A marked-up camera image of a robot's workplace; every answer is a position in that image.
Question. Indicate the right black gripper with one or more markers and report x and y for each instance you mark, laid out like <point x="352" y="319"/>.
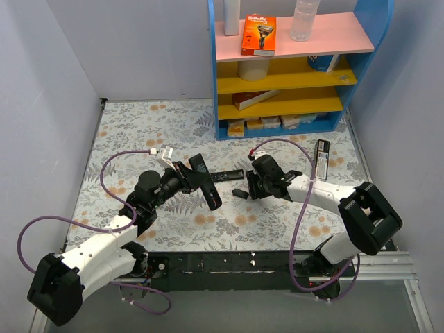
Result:
<point x="255" y="185"/>

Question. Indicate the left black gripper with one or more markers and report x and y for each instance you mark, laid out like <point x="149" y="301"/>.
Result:
<point x="185" y="177"/>

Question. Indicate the large black remote control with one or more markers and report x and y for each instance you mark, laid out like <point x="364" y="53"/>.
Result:
<point x="208" y="188"/>

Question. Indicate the black battery cover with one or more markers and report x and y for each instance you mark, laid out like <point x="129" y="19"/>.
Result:
<point x="240" y="194"/>

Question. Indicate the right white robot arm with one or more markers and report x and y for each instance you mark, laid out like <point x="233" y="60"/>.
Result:
<point x="369" y="219"/>

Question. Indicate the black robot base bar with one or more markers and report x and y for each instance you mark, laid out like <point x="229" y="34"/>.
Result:
<point x="232" y="271"/>

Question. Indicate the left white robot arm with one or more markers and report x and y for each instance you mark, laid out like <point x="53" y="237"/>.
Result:
<point x="62" y="282"/>

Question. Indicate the small slim black remote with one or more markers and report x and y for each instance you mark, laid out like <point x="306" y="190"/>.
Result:
<point x="225" y="176"/>

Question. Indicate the floral table mat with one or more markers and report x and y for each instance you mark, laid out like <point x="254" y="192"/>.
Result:
<point x="184" y="223"/>

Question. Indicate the yellow small box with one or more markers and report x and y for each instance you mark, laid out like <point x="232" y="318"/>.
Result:
<point x="236" y="129"/>

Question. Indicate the black battery package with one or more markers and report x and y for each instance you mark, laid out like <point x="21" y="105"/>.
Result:
<point x="322" y="156"/>

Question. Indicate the light blue small box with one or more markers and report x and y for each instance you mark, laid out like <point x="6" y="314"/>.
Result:
<point x="307" y="118"/>

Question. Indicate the red white long box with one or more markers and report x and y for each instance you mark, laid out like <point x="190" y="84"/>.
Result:
<point x="247" y="99"/>

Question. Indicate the white cylinder container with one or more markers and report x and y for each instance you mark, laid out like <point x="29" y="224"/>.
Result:
<point x="253" y="70"/>

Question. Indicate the blue white packet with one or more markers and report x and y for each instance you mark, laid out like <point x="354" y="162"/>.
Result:
<point x="323" y="63"/>

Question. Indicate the orange razor box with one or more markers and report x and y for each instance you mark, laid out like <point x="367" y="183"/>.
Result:
<point x="259" y="38"/>

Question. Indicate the white tall bottle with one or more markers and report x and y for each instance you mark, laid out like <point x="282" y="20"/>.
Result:
<point x="231" y="13"/>

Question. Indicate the clear plastic bottle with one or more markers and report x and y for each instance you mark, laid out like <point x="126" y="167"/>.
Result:
<point x="303" y="19"/>

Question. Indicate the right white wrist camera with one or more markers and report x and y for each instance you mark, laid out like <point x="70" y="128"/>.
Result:
<point x="256" y="154"/>

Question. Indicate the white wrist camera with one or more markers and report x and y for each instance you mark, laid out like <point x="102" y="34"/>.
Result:
<point x="256" y="154"/>
<point x="163" y="156"/>

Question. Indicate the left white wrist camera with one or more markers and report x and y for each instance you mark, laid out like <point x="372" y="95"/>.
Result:
<point x="163" y="156"/>

